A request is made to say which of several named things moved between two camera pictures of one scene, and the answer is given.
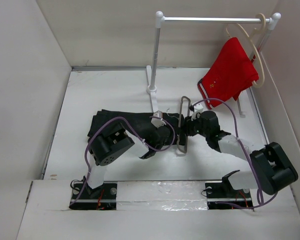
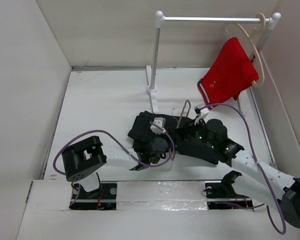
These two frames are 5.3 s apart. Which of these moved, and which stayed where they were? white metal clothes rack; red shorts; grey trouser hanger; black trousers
Moved: grey trouser hanger; black trousers
Stayed: red shorts; white metal clothes rack
